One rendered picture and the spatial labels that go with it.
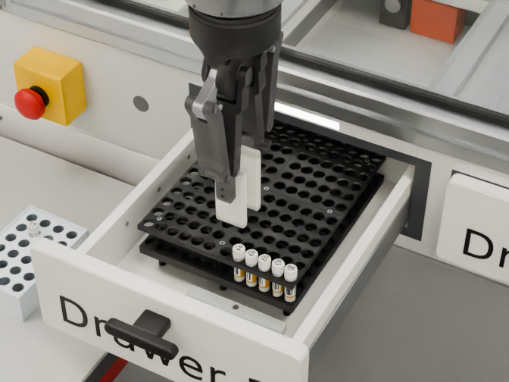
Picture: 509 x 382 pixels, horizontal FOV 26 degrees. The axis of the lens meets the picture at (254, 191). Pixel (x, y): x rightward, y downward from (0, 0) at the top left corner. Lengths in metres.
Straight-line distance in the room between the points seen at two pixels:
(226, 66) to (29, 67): 0.48
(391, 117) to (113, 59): 0.35
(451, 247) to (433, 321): 0.14
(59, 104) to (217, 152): 0.44
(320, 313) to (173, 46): 0.36
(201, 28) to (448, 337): 0.58
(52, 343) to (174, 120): 0.30
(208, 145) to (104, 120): 0.46
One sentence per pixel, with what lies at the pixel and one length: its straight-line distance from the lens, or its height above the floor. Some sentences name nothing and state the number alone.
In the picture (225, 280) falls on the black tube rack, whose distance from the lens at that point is 1.10.
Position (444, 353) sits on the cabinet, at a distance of 1.34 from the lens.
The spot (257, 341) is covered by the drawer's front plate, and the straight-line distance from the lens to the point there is 0.97.
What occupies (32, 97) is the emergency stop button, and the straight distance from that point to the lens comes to 1.32.
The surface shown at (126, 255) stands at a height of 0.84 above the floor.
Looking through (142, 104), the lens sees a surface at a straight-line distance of 1.31.
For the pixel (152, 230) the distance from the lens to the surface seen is 1.11.
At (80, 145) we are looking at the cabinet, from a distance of 1.42.
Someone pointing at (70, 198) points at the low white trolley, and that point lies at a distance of 1.37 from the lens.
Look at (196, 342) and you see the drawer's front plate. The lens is 1.02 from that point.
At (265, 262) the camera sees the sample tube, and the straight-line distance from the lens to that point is 1.06.
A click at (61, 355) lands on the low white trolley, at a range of 1.19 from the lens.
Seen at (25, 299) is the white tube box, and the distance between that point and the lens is 1.22.
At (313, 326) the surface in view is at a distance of 1.03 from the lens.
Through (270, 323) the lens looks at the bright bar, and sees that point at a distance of 1.09.
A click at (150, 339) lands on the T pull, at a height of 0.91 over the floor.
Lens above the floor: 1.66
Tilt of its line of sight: 41 degrees down
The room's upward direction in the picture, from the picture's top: straight up
